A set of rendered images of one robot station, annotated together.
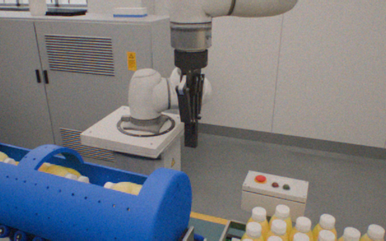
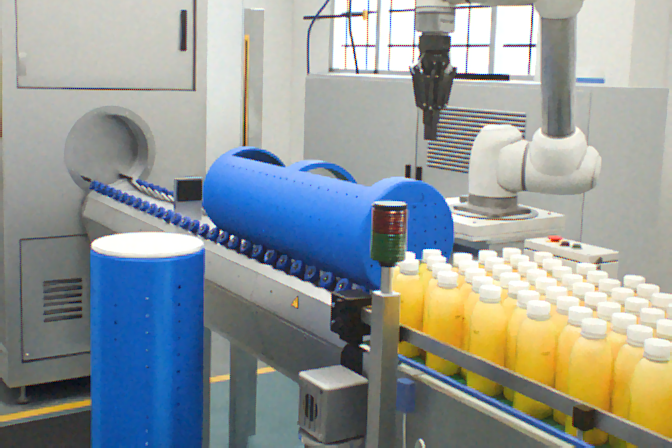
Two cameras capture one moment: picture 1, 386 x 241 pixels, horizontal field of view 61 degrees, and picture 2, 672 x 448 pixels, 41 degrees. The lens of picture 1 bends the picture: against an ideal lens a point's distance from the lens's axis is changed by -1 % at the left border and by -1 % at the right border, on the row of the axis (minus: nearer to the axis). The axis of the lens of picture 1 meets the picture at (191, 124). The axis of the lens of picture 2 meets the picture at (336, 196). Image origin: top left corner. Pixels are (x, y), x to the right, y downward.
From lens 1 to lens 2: 1.51 m
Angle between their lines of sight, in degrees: 38
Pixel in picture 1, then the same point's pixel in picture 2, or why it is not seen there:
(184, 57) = (421, 38)
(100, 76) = not seen: hidden behind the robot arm
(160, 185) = (395, 181)
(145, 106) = (485, 175)
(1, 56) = (364, 140)
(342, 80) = not seen: outside the picture
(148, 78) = (497, 133)
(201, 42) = (435, 24)
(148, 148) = (466, 225)
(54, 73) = (432, 173)
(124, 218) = (350, 204)
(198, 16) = (432, 0)
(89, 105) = not seen: hidden behind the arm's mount
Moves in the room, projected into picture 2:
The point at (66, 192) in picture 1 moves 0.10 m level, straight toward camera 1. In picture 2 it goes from (315, 186) to (305, 191)
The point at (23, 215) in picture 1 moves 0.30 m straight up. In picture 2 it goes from (274, 212) to (277, 98)
